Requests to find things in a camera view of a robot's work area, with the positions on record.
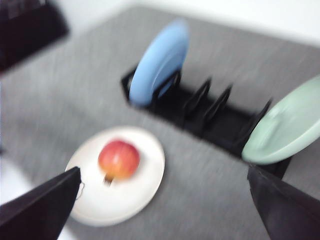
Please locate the blue plate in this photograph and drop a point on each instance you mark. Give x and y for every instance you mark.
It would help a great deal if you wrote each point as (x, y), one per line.
(160, 63)

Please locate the green plate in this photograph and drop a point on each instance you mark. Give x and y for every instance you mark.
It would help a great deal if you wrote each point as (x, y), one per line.
(289, 126)

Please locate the black dish rack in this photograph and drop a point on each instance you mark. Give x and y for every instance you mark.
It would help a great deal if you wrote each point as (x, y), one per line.
(208, 115)

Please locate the black device at table edge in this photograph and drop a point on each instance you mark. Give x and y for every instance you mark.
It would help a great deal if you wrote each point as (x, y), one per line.
(26, 27)

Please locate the red yellow pomegranate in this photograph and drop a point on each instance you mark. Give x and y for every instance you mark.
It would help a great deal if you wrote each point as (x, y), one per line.
(118, 159)

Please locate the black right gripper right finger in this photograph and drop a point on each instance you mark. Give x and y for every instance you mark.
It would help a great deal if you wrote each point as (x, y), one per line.
(288, 213)

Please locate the white plate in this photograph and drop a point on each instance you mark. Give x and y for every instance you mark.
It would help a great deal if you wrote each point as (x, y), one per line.
(101, 204)

